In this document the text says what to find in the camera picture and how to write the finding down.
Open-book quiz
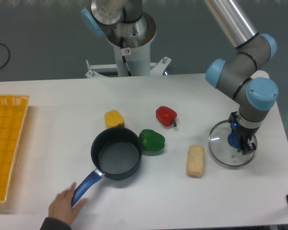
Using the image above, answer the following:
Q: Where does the red bell pepper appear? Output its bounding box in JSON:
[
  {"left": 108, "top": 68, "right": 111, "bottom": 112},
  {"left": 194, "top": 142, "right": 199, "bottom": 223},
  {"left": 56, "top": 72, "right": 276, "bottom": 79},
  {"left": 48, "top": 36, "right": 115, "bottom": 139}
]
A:
[{"left": 156, "top": 106, "right": 177, "bottom": 127}]

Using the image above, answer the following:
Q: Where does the glass lid blue knob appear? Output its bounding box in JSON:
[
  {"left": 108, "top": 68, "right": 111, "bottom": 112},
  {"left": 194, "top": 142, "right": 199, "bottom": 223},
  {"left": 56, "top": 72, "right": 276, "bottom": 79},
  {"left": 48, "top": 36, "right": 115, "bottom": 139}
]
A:
[{"left": 208, "top": 120, "right": 258, "bottom": 168}]

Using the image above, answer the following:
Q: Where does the black saucepan blue handle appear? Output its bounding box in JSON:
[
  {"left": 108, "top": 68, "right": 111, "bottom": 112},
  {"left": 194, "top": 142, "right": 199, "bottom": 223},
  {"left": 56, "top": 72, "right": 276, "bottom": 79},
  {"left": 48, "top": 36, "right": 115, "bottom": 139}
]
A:
[{"left": 71, "top": 127, "right": 142, "bottom": 206}]

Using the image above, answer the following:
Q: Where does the dark sleeved forearm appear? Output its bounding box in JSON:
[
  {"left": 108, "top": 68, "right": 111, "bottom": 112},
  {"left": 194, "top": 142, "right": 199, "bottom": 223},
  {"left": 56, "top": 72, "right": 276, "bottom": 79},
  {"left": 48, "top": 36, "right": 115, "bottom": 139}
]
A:
[{"left": 40, "top": 217, "right": 72, "bottom": 230}]

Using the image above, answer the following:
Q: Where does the yellow plastic basket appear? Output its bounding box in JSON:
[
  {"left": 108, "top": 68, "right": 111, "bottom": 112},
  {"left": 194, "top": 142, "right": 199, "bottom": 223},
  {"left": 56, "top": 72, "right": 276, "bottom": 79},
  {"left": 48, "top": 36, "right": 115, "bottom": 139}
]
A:
[{"left": 0, "top": 94, "right": 30, "bottom": 203}]

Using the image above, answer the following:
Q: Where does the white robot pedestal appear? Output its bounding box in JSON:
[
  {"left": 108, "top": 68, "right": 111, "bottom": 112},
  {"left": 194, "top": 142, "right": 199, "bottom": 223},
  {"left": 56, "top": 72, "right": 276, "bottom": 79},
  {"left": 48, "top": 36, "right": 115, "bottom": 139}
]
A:
[{"left": 85, "top": 12, "right": 171, "bottom": 78}]

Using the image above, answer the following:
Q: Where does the yellow bell pepper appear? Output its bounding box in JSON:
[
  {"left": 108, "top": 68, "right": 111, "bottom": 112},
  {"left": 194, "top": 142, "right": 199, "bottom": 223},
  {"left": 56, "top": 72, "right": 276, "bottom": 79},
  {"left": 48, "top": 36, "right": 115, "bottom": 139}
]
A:
[{"left": 104, "top": 110, "right": 125, "bottom": 128}]

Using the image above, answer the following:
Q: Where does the person's hand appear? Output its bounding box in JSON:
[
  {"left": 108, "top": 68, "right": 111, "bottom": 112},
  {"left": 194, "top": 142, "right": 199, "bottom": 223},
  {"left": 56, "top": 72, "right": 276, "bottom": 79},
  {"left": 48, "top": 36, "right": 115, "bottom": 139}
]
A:
[{"left": 48, "top": 182, "right": 87, "bottom": 226}]

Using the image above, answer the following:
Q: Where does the green bell pepper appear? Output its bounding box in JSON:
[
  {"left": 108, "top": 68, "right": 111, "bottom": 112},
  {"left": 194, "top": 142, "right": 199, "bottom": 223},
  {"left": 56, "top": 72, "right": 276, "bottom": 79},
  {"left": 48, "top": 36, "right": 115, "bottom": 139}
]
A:
[{"left": 139, "top": 129, "right": 166, "bottom": 151}]

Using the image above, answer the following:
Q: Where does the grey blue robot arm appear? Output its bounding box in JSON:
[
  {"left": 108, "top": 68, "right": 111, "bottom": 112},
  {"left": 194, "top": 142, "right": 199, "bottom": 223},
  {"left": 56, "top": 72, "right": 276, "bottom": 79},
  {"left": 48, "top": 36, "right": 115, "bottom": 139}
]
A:
[{"left": 81, "top": 0, "right": 278, "bottom": 155}]

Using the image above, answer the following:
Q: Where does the black cable on floor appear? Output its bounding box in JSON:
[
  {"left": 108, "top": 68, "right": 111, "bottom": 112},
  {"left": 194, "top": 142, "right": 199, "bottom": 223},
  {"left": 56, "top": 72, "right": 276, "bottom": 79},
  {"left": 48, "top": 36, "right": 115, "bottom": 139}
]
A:
[{"left": 0, "top": 43, "right": 11, "bottom": 75}]

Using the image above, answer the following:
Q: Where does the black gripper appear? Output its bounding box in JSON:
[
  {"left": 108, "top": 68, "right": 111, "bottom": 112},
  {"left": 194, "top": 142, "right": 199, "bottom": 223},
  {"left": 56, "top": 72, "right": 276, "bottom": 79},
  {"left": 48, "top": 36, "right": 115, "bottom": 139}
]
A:
[{"left": 228, "top": 111, "right": 262, "bottom": 153}]

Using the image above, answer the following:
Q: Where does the bread loaf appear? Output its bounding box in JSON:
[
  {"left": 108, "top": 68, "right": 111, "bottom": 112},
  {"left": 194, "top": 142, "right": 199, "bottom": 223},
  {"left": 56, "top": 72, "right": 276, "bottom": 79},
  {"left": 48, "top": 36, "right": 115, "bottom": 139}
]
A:
[{"left": 186, "top": 145, "right": 205, "bottom": 177}]

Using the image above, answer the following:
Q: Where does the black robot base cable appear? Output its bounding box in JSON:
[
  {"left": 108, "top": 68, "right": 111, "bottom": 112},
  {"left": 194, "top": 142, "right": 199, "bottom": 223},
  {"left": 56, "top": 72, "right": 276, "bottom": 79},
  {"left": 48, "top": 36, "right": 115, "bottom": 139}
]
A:
[{"left": 120, "top": 36, "right": 133, "bottom": 77}]

